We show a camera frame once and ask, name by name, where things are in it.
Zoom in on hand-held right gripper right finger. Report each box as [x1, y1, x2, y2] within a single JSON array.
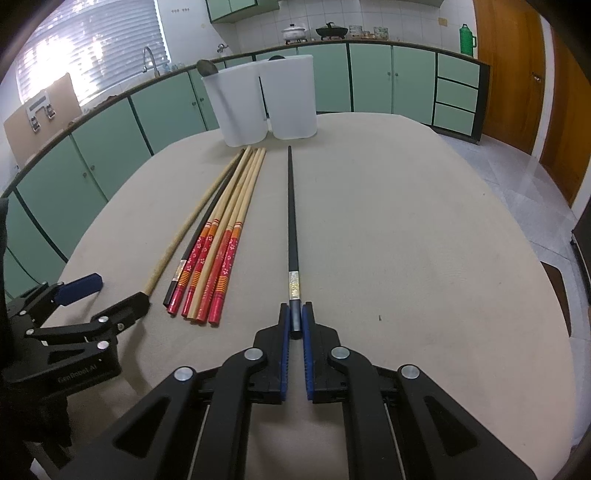
[[301, 302, 539, 480]]

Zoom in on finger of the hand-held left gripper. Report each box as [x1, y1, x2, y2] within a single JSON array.
[[28, 292, 151, 356], [7, 272, 103, 333]]

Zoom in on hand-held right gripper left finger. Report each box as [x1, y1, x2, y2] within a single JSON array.
[[58, 302, 291, 480]]

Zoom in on plain tan wooden chopstick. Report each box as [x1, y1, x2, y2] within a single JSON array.
[[143, 148, 246, 296]]

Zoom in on black chopstick with striped end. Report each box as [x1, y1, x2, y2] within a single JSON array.
[[163, 148, 250, 308]]

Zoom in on black chopstick with silver band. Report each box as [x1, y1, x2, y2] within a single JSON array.
[[286, 146, 303, 339]]

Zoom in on white plastic utensil holder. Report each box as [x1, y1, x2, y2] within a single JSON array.
[[201, 62, 269, 148], [259, 54, 318, 140]]

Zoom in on green lower kitchen cabinets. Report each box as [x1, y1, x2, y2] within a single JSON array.
[[0, 39, 491, 305]]

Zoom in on green kitchen cabinets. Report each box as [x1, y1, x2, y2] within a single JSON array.
[[205, 0, 280, 23], [0, 39, 491, 305]]

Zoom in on brown cardboard box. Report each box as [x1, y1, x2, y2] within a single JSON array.
[[4, 72, 83, 167]]

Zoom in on curved metal sink faucet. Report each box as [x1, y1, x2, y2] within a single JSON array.
[[141, 45, 160, 77]]

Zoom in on white window blind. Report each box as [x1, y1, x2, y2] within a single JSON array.
[[16, 0, 169, 104]]

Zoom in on dark object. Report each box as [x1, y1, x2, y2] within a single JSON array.
[[570, 226, 591, 305]]

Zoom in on green upper kitchen cabinets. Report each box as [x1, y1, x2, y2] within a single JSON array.
[[205, 0, 280, 23]]

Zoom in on white cooking pot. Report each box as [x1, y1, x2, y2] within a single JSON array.
[[281, 22, 308, 44]]

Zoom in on black wok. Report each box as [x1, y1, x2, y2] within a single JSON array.
[[315, 22, 349, 40]]

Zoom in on brown wooden door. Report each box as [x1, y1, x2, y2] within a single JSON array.
[[540, 28, 591, 208], [473, 0, 548, 155]]

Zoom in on green thermos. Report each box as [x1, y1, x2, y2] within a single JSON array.
[[458, 23, 478, 57]]

